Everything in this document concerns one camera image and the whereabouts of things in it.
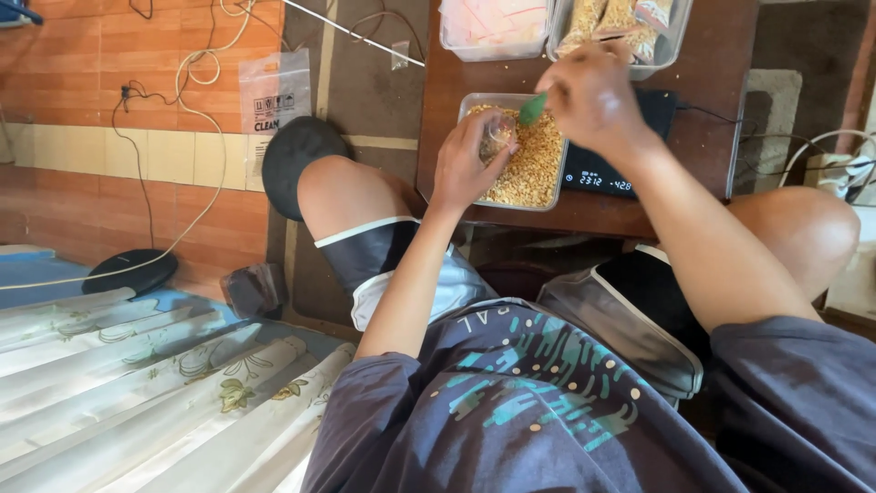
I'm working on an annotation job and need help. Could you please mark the dark folded plastic bag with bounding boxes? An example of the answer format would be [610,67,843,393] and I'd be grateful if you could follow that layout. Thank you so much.
[219,263,290,320]

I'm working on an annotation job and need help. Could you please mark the small clear plastic bag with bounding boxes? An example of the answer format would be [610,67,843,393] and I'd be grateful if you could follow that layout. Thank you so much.
[477,114,517,165]

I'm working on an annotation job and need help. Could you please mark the white cable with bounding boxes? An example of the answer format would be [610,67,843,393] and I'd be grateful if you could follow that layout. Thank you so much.
[0,0,257,291]

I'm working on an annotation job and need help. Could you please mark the black round disc device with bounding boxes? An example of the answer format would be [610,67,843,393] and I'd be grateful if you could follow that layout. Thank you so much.
[81,248,179,297]

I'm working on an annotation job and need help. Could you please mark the green plastic spoon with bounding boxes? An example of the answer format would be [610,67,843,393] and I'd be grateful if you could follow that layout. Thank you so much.
[517,92,550,127]

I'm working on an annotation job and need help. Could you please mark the black scale cable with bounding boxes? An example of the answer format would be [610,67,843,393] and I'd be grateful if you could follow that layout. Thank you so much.
[676,103,761,131]

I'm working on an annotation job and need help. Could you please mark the black round cushion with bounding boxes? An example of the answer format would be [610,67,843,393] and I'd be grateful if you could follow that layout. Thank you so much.
[261,115,355,223]

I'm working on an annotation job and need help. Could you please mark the clear container of filled packets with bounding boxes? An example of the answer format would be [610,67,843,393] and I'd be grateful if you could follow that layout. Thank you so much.
[546,0,695,82]

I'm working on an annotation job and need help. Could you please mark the clear container of empty bags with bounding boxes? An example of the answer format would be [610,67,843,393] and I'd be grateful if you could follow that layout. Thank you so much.
[438,0,557,63]

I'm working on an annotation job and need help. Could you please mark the black thin cable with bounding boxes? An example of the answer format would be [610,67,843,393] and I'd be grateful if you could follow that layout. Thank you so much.
[111,80,180,250]

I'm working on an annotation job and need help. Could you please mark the brown patterned rug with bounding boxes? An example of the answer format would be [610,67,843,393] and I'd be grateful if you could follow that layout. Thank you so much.
[266,0,432,336]

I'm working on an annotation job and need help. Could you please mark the clear printed plastic bag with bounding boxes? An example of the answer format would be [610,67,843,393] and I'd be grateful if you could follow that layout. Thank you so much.
[238,48,313,135]

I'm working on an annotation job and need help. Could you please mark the black digital scale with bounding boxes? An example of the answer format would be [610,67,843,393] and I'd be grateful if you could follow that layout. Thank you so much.
[560,88,680,201]

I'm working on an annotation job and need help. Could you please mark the clear tray of yellow grains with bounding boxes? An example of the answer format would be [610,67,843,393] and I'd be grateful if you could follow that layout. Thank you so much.
[419,92,570,212]

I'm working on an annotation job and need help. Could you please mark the dark printed t-shirt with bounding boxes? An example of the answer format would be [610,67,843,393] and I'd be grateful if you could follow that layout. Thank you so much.
[301,297,876,493]

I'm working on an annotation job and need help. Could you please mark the white floral curtain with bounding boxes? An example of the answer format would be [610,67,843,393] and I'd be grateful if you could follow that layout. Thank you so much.
[0,286,358,493]

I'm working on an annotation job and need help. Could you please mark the person's left hand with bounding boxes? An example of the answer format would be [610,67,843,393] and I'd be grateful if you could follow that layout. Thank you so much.
[429,108,521,214]

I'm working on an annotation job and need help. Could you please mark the white power strip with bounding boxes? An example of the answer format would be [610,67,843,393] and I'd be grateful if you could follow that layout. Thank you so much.
[802,152,876,206]

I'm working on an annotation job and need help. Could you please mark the brown wooden low table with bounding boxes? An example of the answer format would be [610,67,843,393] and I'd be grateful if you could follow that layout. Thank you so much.
[415,0,761,240]

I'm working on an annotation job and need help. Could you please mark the dark shorts with white trim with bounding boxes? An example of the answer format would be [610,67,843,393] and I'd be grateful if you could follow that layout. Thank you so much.
[314,215,706,412]

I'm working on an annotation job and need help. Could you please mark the person's right hand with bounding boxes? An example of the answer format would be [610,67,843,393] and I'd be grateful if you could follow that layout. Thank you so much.
[534,40,659,156]

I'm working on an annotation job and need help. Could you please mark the white thin rod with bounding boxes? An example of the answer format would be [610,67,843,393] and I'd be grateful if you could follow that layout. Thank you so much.
[282,0,427,68]

